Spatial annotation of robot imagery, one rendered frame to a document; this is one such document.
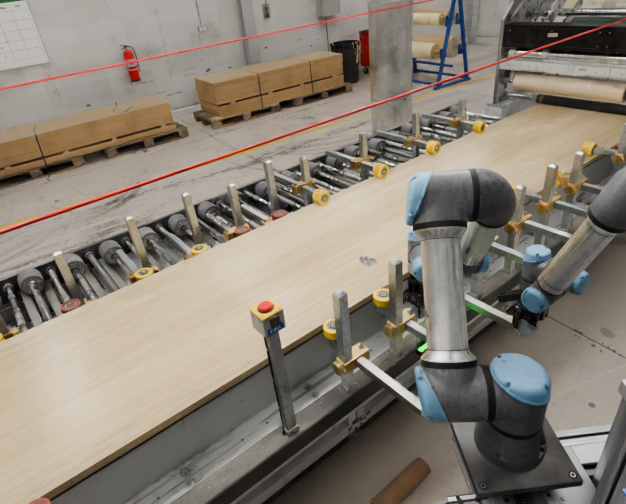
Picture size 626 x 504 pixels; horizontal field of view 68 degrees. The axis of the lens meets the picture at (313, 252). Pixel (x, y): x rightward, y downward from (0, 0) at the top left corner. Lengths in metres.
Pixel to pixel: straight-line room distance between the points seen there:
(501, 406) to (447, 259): 0.31
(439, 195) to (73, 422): 1.26
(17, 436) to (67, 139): 5.61
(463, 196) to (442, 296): 0.21
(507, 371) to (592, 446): 0.41
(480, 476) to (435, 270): 0.45
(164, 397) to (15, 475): 0.43
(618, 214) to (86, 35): 7.71
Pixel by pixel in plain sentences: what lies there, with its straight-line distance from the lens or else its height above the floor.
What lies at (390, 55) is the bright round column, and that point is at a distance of 5.46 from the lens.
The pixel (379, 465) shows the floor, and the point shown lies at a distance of 2.39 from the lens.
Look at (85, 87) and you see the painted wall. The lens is 8.28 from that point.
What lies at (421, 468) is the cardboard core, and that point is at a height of 0.08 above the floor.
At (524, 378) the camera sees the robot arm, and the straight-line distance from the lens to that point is 1.04.
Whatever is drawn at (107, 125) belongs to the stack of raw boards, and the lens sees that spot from 7.08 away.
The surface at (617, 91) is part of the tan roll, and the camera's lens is 3.85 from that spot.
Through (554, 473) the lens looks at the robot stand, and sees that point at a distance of 1.20.
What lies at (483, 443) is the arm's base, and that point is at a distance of 1.17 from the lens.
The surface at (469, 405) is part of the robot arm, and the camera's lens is 1.02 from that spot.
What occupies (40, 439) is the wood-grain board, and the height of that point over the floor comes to 0.90.
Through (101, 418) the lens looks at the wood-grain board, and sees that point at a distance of 1.63.
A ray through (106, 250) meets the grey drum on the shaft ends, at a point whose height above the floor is 0.85.
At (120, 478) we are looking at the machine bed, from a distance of 1.70.
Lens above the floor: 2.01
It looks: 32 degrees down
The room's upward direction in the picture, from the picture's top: 7 degrees counter-clockwise
